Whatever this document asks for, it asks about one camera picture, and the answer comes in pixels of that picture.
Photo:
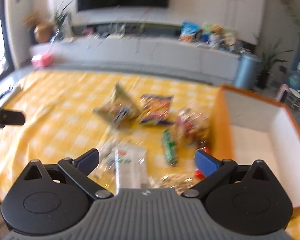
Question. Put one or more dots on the potted long-leaf plant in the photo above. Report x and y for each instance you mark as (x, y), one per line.
(270, 56)

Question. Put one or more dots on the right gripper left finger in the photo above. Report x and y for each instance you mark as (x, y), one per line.
(77, 171)

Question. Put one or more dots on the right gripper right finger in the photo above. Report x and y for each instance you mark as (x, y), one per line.
(215, 172)

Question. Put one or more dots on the water jug with pump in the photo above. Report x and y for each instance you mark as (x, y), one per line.
(294, 79)

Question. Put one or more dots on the beige potato chip bag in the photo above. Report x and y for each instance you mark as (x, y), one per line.
(120, 111)

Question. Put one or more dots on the teddy bear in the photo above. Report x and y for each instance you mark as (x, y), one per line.
(216, 36)

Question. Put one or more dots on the peanut snack packet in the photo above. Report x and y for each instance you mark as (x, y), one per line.
(180, 182)

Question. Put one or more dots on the clear white candy bag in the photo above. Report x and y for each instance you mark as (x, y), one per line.
(105, 171)

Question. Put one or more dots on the grey metal trash bin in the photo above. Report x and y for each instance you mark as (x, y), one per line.
(247, 70)

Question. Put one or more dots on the yellow checkered tablecloth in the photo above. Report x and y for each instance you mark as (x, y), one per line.
(38, 202)

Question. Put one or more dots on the brown round vase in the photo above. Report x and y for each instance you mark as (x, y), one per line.
(43, 32)

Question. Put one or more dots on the white TV console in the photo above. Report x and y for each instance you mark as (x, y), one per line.
(145, 55)

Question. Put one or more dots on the small plant in vase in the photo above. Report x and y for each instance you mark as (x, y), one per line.
(59, 18)

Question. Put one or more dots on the white spicy strip packet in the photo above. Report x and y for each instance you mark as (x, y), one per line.
(130, 167)

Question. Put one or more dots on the orange cardboard box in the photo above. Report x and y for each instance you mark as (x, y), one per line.
(246, 126)

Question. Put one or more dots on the pink small heater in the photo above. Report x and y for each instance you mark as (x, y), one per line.
(282, 93)

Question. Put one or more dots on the pink tissue box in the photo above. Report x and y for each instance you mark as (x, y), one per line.
(42, 60)

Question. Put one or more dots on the small cola bottle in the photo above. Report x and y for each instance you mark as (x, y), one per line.
(203, 163)

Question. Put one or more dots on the green sausage stick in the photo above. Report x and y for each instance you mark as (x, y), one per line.
(169, 148)

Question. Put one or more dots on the clear dried fruit bag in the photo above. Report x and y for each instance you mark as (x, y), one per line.
(191, 126)

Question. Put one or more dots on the Mimi snack bag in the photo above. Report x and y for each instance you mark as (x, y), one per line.
(155, 110)

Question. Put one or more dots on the blue snack bag on console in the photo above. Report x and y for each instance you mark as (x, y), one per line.
(188, 32)

